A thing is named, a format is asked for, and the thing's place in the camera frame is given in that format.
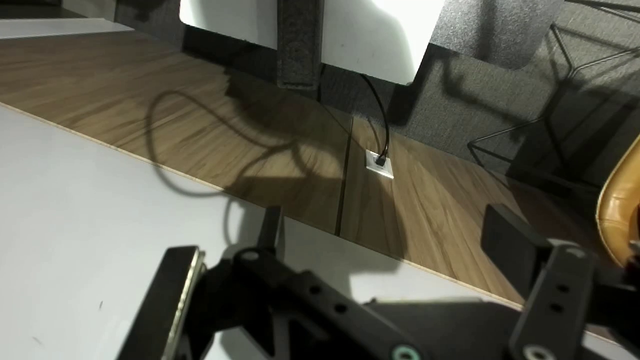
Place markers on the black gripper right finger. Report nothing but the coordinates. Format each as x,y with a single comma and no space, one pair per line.
552,301

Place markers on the small white board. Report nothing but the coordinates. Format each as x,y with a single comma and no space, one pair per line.
372,32

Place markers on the grey felt board duster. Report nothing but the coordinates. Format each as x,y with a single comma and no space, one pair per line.
301,47

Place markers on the large white board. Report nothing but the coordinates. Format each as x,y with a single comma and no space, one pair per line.
80,233

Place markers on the white socket plate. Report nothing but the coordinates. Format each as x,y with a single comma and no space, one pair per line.
378,167

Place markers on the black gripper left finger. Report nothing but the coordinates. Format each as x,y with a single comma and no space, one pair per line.
312,301

